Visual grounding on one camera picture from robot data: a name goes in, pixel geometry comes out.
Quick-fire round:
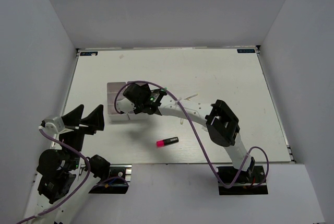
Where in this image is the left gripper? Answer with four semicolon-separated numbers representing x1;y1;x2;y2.
62;103;105;168

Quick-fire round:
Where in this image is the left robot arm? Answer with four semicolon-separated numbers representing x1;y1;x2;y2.
31;104;110;223

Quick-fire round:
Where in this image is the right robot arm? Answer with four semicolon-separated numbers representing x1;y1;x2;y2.
115;82;255;183

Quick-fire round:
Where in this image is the right white organizer tray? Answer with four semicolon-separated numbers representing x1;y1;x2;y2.
127;111;148;121

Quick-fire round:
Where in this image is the white pen yellow band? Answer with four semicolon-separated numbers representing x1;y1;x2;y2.
183;93;198;100

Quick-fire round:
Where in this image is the pink highlighter marker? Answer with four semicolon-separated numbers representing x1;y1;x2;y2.
156;137;179;148

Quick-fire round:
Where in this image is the left blue table label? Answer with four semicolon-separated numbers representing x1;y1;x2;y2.
80;51;98;56

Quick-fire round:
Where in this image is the blue table label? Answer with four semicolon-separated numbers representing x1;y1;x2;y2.
237;49;256;54
80;51;98;56

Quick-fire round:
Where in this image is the right blue table label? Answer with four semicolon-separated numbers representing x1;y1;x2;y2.
237;49;256;54

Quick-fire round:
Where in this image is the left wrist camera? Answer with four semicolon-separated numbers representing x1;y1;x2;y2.
41;116;65;134

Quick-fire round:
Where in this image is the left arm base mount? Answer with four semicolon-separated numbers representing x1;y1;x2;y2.
89;164;132;195

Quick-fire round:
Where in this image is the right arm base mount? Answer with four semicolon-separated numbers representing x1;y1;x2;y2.
217;166;268;196

